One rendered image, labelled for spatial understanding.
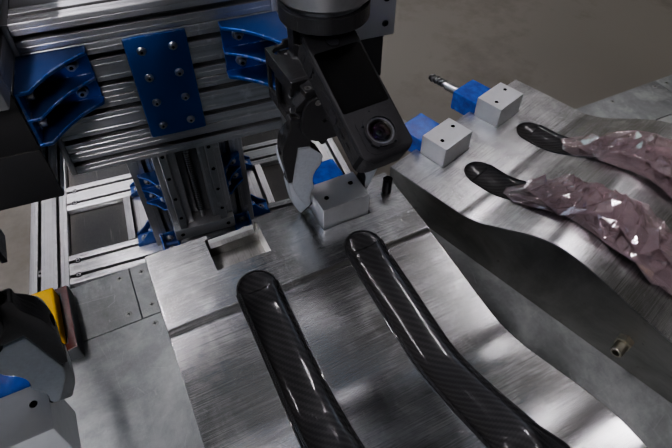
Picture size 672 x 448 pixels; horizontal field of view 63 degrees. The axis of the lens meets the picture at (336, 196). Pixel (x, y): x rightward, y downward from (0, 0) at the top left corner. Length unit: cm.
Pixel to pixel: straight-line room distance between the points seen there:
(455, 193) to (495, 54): 194
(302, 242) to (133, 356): 20
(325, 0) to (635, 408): 46
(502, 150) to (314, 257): 29
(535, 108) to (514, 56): 178
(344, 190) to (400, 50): 198
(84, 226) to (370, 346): 119
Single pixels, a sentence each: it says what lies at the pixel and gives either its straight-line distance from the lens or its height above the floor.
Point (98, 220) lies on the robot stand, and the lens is 157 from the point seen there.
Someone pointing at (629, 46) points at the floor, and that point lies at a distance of 282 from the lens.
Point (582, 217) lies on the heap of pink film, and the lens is 58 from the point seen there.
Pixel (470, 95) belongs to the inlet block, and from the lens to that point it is 75.
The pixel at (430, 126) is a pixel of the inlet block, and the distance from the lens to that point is 69.
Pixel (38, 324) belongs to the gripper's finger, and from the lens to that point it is 35.
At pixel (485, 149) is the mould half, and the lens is 69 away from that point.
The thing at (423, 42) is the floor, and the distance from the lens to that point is 256.
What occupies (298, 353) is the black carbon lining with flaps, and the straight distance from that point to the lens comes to 47.
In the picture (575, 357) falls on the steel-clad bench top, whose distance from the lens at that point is 61.
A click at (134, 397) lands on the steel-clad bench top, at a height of 80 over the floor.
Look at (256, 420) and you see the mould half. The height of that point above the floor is 88.
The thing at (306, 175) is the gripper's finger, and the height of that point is 95.
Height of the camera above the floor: 130
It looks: 47 degrees down
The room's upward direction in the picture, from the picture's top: straight up
